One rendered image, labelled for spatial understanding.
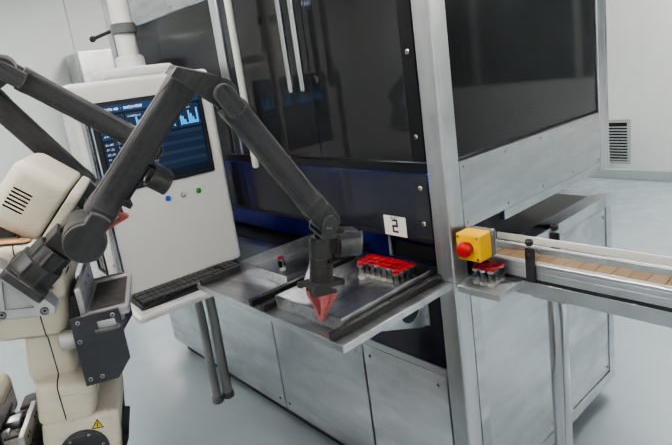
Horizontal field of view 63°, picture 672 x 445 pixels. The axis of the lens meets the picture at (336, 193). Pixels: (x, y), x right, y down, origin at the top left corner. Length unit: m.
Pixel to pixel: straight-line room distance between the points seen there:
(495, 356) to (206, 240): 1.12
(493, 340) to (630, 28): 4.69
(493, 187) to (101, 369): 1.10
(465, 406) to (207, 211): 1.14
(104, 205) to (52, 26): 5.67
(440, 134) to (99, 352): 0.94
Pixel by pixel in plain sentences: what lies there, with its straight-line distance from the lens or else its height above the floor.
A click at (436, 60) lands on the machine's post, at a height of 1.47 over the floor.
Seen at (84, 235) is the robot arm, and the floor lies 1.25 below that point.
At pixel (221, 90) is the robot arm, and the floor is 1.47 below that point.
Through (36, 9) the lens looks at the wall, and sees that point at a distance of 6.73.
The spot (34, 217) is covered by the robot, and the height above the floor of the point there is 1.27.
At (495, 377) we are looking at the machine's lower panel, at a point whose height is 0.52.
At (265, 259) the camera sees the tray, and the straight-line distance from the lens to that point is 1.87.
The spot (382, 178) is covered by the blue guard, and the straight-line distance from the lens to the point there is 1.57.
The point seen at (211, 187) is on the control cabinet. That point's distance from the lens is 2.13.
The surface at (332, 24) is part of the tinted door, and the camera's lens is 1.65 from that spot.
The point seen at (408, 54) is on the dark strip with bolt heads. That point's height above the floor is 1.49.
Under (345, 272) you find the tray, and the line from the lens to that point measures 1.65.
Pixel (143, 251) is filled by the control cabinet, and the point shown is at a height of 0.95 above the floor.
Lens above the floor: 1.48
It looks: 13 degrees down
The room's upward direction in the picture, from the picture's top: 8 degrees counter-clockwise
